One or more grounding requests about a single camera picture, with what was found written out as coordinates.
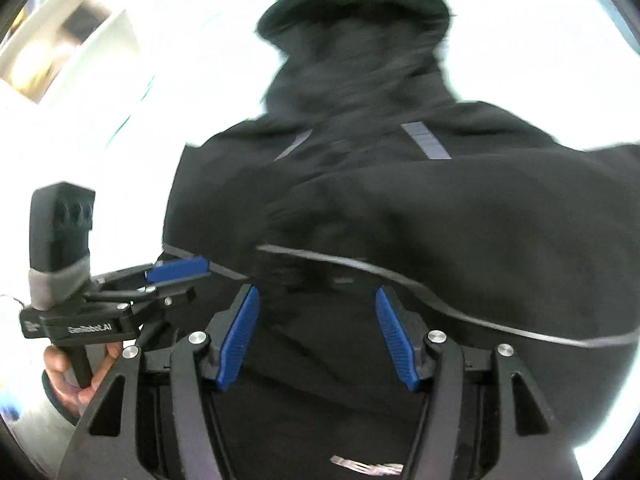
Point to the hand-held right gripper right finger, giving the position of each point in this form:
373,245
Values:
395,340

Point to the black jacket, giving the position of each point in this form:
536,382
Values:
380,200

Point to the person's left hand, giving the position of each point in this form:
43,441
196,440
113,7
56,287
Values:
60,375

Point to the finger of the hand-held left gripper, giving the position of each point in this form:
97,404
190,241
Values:
175,269
170,294

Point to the white bookshelf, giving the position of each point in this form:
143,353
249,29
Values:
75,35

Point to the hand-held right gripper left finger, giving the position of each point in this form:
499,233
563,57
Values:
239,335

